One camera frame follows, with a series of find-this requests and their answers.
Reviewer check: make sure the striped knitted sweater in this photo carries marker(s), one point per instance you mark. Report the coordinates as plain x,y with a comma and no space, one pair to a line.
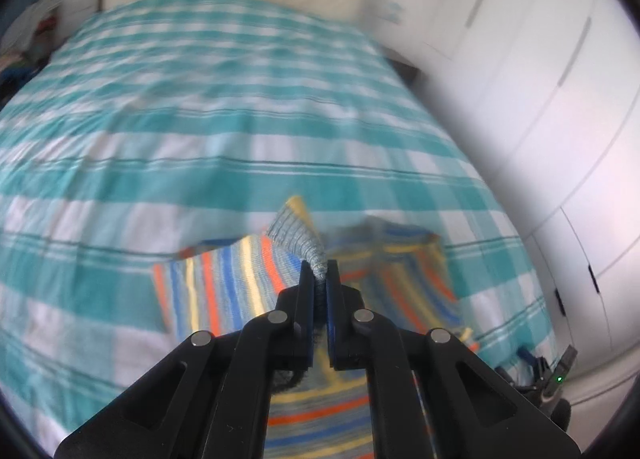
225,284

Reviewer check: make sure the white wardrobe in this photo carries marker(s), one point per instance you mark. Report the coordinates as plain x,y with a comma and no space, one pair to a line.
540,89

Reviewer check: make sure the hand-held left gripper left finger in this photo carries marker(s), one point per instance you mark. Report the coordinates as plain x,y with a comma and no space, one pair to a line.
305,299

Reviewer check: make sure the teal checked blanket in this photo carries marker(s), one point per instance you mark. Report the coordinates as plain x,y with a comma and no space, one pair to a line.
225,114

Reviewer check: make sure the dark bedside table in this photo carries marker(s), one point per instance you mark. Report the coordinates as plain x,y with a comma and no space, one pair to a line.
404,70

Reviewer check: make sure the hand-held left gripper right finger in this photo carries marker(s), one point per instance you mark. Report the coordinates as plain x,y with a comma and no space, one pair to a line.
334,309

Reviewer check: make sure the pile of clothes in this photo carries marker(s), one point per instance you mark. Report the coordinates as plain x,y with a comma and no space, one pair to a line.
27,44

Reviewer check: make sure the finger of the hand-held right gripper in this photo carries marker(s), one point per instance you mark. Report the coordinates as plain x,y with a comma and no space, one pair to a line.
529,359

